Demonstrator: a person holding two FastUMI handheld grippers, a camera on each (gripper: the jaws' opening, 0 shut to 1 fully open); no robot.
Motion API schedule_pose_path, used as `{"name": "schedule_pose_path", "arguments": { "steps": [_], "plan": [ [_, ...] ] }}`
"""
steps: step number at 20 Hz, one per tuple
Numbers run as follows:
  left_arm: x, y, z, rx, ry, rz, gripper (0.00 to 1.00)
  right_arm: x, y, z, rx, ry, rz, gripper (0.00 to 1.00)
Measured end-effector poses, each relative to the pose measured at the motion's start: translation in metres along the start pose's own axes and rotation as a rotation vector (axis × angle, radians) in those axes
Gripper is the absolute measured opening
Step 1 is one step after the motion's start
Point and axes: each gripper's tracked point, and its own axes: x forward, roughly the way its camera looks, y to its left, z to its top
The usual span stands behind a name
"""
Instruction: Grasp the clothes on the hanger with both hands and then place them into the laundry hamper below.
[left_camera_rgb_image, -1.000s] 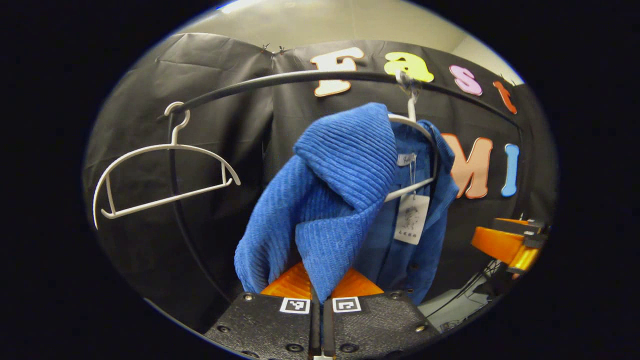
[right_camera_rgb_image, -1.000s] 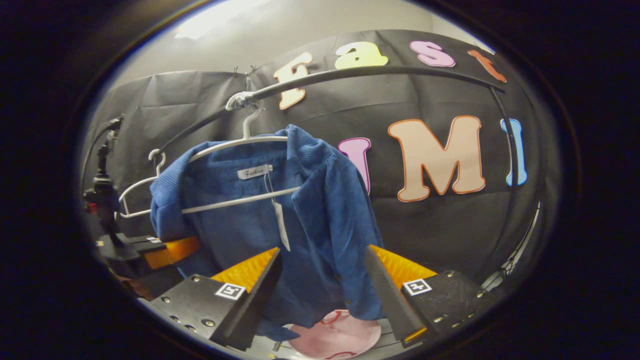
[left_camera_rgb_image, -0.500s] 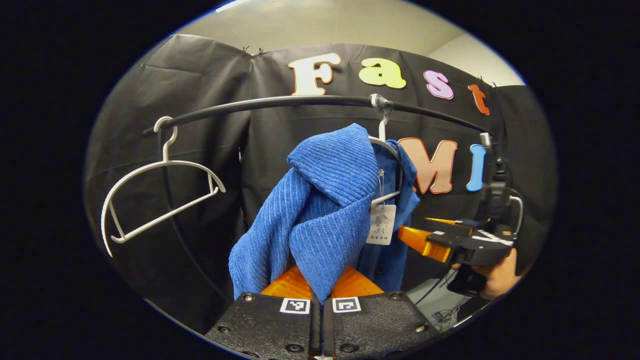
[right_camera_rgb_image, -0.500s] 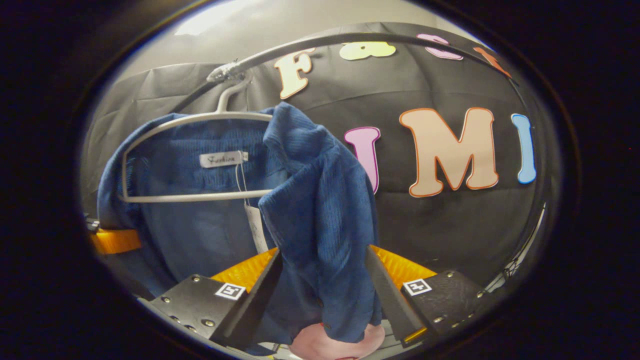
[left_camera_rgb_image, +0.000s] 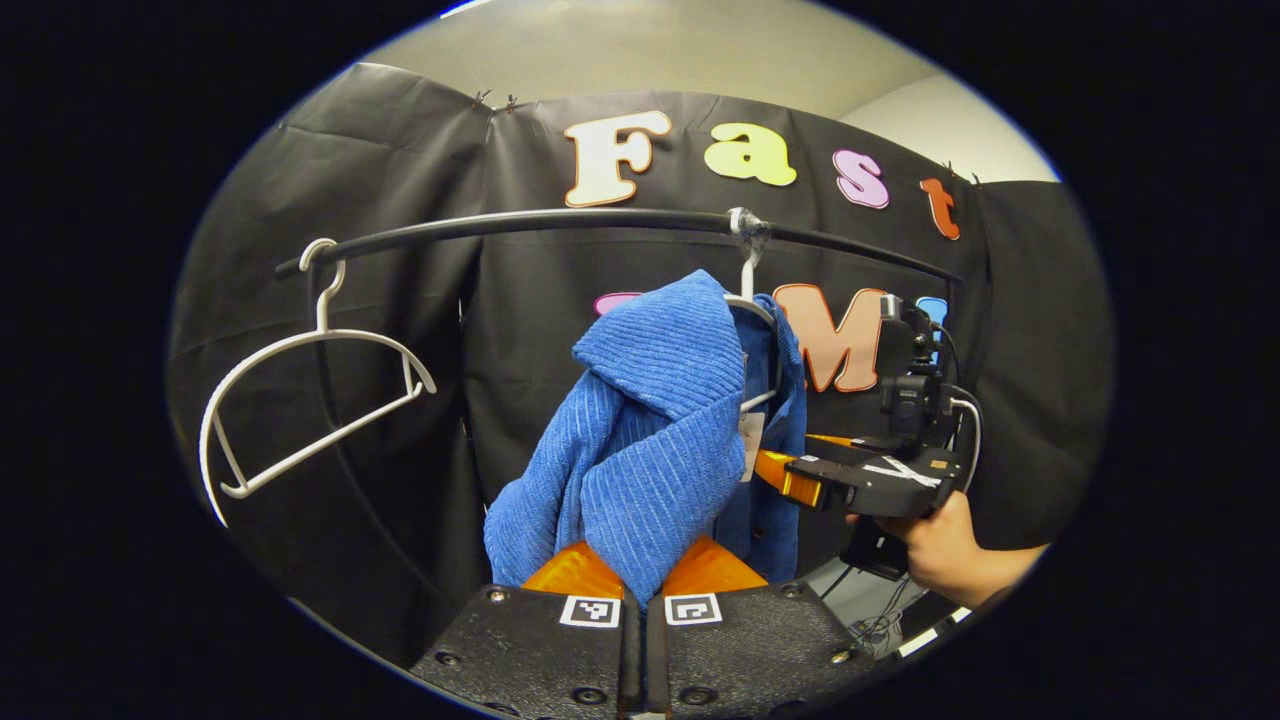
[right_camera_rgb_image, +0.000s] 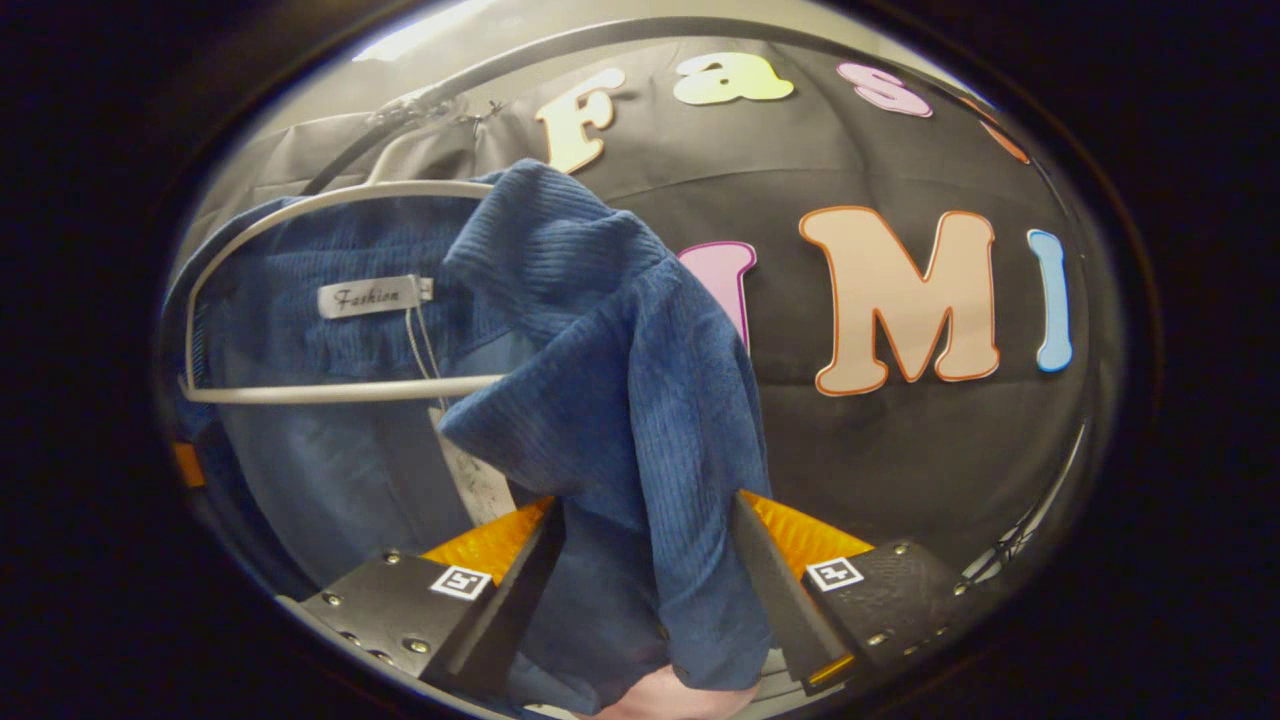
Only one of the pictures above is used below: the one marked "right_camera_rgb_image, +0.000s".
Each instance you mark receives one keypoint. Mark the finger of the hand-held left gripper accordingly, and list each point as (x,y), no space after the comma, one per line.
(188,465)

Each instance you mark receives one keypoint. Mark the black backdrop cloth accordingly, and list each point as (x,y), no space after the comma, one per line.
(900,450)

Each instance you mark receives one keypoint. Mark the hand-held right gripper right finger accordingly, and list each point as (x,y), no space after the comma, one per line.
(775,590)

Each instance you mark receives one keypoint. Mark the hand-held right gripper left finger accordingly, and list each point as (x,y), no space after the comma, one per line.
(520,590)

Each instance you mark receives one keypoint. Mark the black metal clothes rack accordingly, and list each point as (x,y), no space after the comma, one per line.
(350,150)

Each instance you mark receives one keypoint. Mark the black tripod stand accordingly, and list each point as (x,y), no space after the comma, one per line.
(1030,520)

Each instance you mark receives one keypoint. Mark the white clothes hanger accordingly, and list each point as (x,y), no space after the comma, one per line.
(330,391)

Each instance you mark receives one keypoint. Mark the pink laundry hamper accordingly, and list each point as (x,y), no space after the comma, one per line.
(670,698)

